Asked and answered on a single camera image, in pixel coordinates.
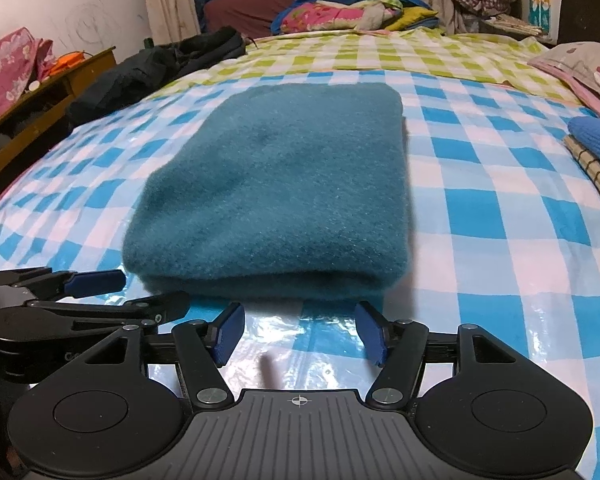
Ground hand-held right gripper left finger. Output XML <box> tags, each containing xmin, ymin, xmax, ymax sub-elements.
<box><xmin>85</xmin><ymin>302</ymin><xmax>246</xmax><ymax>409</ymax></box>

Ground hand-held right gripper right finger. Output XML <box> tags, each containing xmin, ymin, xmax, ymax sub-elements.
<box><xmin>354</xmin><ymin>301</ymin><xmax>520</xmax><ymax>407</ymax></box>

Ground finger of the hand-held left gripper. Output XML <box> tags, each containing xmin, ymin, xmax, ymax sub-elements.
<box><xmin>25</xmin><ymin>291</ymin><xmax>192</xmax><ymax>327</ymax></box>
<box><xmin>0</xmin><ymin>267</ymin><xmax>127</xmax><ymax>302</ymax></box>

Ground teal fuzzy garment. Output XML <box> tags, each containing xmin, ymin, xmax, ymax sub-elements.
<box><xmin>122</xmin><ymin>82</ymin><xmax>414</xmax><ymax>304</ymax></box>

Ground blue checked bed sheet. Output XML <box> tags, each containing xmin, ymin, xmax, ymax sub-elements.
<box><xmin>0</xmin><ymin>71</ymin><xmax>600</xmax><ymax>461</ymax></box>

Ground wooden desk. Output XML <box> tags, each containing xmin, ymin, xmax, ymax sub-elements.
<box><xmin>0</xmin><ymin>46</ymin><xmax>117</xmax><ymax>217</ymax></box>

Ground black jacket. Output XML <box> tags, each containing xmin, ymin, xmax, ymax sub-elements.
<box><xmin>67</xmin><ymin>26</ymin><xmax>249</xmax><ymax>127</ymax></box>

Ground orange cloth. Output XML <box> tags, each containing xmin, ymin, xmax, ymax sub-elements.
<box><xmin>49</xmin><ymin>51</ymin><xmax>87</xmax><ymax>77</ymax></box>

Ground pink floral quilt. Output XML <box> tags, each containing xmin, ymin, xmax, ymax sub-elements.
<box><xmin>280</xmin><ymin>1</ymin><xmax>382</xmax><ymax>34</ymax></box>
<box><xmin>0</xmin><ymin>26</ymin><xmax>57</xmax><ymax>132</ymax></box>

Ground green checked bed sheet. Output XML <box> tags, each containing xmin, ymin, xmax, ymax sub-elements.
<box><xmin>150</xmin><ymin>27</ymin><xmax>588</xmax><ymax>107</ymax></box>

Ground blue knit garment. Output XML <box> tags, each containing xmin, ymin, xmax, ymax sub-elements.
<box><xmin>567</xmin><ymin>116</ymin><xmax>600</xmax><ymax>172</ymax></box>

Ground maroon sofa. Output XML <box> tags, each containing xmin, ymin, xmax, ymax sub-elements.
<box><xmin>202</xmin><ymin>0</ymin><xmax>417</xmax><ymax>39</ymax></box>

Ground yellow folded cloth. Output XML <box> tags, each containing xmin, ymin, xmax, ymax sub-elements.
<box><xmin>389</xmin><ymin>6</ymin><xmax>439</xmax><ymax>32</ymax></box>

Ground stack of papers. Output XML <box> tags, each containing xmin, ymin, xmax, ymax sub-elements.
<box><xmin>480</xmin><ymin>12</ymin><xmax>549</xmax><ymax>37</ymax></box>

